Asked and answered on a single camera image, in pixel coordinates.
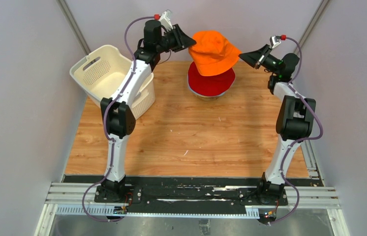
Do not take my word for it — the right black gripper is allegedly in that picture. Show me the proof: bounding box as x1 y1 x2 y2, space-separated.
239 44 280 75

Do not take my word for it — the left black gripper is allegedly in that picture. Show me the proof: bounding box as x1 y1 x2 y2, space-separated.
155 24 195 54

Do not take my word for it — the orange bucket hat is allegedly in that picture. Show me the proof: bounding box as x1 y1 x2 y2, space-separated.
188 30 242 77

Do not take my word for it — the red bucket hat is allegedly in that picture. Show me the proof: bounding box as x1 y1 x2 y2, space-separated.
187 62 236 96

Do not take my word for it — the purple bucket hat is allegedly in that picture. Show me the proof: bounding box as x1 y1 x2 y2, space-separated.
191 90 226 99

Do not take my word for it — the wooden hat stand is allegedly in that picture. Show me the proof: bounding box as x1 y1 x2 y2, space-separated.
199 96 220 101

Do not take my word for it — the white plastic basket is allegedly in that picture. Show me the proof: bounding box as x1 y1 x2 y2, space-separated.
69 45 155 118

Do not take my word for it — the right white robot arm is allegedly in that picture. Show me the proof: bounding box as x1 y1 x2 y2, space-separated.
239 44 316 205

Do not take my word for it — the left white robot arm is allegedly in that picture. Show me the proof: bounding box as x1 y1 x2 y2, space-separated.
99 17 196 203

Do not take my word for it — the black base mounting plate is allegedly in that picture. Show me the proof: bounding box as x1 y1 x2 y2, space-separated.
62 175 288 216

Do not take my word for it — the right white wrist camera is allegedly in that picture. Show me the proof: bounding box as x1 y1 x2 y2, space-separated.
270 35 281 50

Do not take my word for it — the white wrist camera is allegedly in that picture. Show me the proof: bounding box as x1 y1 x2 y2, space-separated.
159 9 173 32
270 35 281 50

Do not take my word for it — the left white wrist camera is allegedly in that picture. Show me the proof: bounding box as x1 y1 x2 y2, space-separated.
159 9 173 32

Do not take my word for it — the aluminium frame rail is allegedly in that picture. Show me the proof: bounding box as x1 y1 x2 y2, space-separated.
41 183 349 236

